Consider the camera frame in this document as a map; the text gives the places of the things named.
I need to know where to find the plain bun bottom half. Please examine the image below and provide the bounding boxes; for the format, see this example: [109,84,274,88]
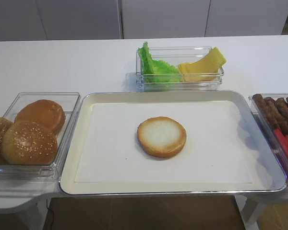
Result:
[137,116,187,158]

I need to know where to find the green lettuce leaf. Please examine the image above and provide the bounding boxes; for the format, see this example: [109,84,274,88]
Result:
[138,42,180,83]

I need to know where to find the clear lettuce cheese container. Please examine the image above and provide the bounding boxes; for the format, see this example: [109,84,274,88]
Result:
[135,46,224,92]

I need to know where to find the yellow cheese slices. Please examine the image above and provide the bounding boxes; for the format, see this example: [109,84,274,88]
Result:
[178,47,226,82]

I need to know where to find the white paper tray liner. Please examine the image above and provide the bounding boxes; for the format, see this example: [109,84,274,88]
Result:
[75,102,252,184]

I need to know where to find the plain brown bun bottom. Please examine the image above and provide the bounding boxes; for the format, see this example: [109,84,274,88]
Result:
[14,100,66,134]

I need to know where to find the silver metal tray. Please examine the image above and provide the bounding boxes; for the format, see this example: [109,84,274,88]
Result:
[60,91,288,196]

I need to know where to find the clear plastic bun container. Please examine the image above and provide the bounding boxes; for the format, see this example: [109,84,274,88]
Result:
[0,92,80,180]

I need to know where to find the sesame bun top right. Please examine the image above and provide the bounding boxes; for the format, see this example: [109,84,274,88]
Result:
[0,121,58,165]

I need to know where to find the clear meat container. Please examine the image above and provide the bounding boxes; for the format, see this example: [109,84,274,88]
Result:
[249,93,288,178]

